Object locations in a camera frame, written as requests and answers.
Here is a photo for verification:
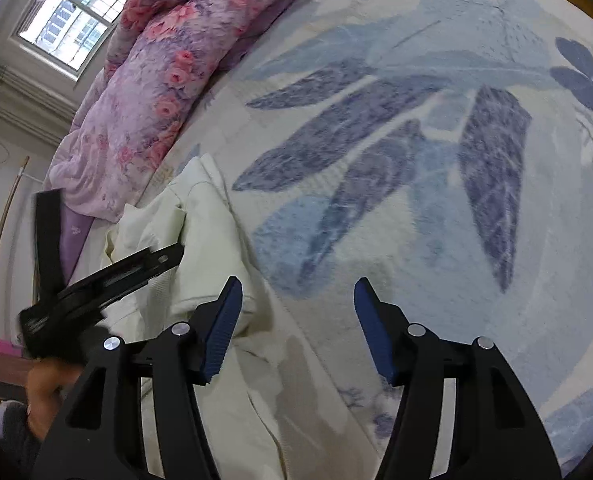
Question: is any thin wooden stick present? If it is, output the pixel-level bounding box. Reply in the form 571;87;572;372
0;156;30;333

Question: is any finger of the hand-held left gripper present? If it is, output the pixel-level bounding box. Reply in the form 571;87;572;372
35;189;71;302
65;242;185;312

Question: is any brown wooden cabinet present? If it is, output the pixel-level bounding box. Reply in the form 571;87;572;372
0;350;42;402

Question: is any cream large garment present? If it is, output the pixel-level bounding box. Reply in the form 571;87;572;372
104;155;382;480

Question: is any blue leaf print bed sheet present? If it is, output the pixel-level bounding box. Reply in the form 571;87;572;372
76;0;593;480

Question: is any person's left hand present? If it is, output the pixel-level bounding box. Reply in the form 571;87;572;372
25;359;85;437

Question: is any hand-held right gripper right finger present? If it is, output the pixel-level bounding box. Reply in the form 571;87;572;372
353;277;562;480

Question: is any pink floral quilt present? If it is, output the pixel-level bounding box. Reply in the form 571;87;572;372
46;0;309;223

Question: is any purple pillow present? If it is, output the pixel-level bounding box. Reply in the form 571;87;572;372
59;207;98;286

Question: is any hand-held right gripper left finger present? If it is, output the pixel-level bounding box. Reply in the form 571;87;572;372
31;276;244;480

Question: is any white framed window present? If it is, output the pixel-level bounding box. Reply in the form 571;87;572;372
10;0;150;81

